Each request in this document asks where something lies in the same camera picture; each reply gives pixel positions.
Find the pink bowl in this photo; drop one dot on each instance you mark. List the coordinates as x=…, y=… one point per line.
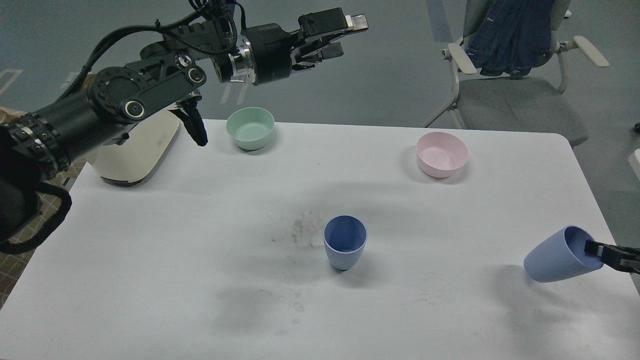
x=440, y=154

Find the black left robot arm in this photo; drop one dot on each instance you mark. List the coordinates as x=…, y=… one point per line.
x=133, y=73

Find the green bowl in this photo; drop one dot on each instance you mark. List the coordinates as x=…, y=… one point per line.
x=251, y=128

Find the cream toaster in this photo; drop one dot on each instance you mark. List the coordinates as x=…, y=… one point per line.
x=130, y=163

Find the blue cup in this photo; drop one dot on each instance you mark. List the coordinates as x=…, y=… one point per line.
x=345, y=238
x=561, y=256

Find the beige checkered cloth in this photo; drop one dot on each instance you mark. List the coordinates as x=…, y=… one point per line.
x=13, y=265

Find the blue denim jacket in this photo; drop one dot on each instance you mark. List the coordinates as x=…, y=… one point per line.
x=508, y=37

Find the grey office chair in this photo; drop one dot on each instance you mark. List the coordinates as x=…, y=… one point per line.
x=533, y=103

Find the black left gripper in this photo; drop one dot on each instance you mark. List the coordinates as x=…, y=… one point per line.
x=272, y=49

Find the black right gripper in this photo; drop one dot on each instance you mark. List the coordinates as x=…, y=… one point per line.
x=621, y=260

